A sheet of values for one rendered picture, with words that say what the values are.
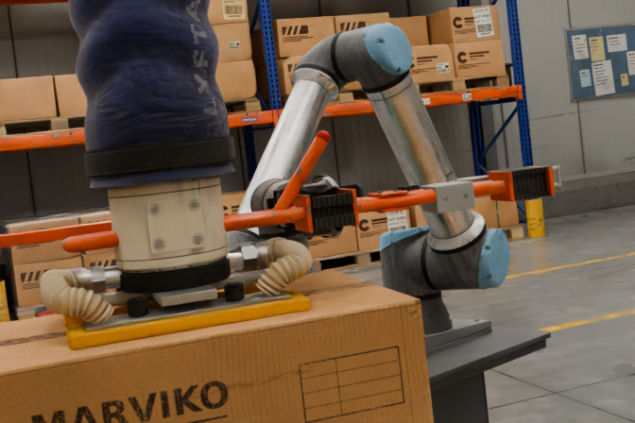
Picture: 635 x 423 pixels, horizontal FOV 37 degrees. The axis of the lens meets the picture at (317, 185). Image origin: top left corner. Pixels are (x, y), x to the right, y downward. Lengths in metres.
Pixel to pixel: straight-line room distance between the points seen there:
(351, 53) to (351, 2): 8.75
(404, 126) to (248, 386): 1.01
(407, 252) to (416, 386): 1.08
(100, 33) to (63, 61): 8.57
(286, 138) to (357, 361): 0.80
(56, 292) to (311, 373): 0.37
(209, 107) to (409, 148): 0.89
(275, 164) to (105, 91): 0.69
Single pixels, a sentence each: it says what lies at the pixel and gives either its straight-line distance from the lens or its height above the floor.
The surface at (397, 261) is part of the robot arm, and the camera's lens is 2.45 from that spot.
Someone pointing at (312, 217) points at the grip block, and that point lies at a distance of 1.47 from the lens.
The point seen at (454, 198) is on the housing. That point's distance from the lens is 1.56.
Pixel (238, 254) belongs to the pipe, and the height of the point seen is 1.16.
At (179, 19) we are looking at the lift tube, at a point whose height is 1.52.
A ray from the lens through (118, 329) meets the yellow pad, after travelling 1.32.
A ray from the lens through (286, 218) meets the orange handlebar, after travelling 1.47.
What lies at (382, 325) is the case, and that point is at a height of 1.05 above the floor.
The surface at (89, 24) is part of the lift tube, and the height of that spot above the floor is 1.52.
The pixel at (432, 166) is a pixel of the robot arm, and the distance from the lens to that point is 2.22.
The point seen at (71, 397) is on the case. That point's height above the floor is 1.03.
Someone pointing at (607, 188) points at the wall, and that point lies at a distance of 12.29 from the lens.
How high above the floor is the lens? 1.33
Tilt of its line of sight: 3 degrees down
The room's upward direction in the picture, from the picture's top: 7 degrees counter-clockwise
